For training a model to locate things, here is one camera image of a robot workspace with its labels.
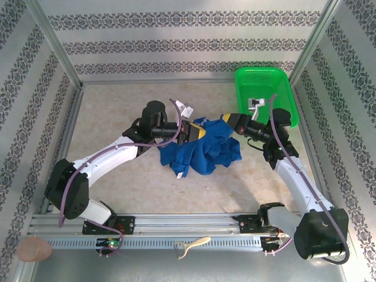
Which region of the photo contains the blue printed t-shirt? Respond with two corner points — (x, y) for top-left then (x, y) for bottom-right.
(158, 116), (243, 179)

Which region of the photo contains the green plastic basket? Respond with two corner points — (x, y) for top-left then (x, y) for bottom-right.
(234, 66), (300, 130)

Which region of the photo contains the beige vegetable peeler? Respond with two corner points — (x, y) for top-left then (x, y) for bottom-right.
(173, 236), (212, 260)

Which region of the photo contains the round brown object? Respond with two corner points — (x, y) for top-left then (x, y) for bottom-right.
(18, 237), (53, 262)

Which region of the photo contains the aluminium back rail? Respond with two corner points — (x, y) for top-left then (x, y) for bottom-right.
(80, 78), (236, 86)

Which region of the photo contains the aluminium side rail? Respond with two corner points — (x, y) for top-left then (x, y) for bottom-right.
(41, 85), (85, 214)
(293, 85), (341, 213)

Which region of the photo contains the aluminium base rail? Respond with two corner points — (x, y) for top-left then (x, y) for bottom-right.
(28, 211), (347, 236)

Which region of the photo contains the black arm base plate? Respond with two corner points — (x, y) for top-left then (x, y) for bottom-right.
(82, 216), (136, 236)
(231, 214), (283, 234)

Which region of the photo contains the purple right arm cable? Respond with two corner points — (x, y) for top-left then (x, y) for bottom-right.
(263, 93), (351, 264)

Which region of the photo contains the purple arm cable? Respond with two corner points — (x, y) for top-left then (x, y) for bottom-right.
(263, 93), (351, 264)
(58, 98), (183, 259)

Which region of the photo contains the aluminium frame post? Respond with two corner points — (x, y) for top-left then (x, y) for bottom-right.
(25, 0), (85, 90)
(289, 0), (344, 85)

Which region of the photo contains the grey slotted cable duct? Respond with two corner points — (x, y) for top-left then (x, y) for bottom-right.
(46, 236), (265, 250)

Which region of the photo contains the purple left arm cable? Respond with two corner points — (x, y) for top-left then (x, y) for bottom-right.
(58, 98), (183, 259)

